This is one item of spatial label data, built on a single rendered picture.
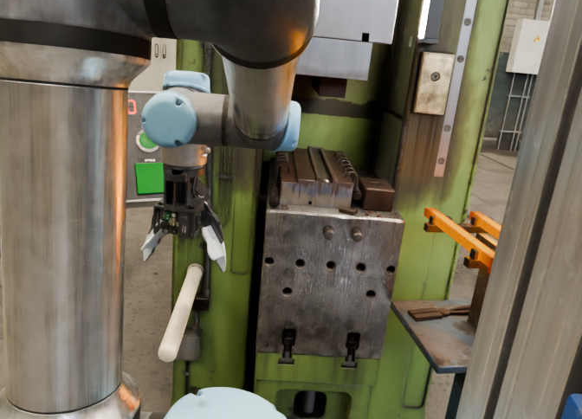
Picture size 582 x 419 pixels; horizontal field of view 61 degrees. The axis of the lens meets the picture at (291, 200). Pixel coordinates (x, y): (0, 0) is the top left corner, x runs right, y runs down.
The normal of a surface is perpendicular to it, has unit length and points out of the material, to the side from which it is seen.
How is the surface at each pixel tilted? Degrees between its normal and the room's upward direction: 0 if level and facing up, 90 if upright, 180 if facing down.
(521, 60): 90
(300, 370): 90
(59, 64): 128
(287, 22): 123
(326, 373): 90
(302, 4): 104
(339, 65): 90
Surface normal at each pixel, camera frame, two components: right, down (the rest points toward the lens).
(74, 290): 0.54, 0.22
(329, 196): 0.03, 0.31
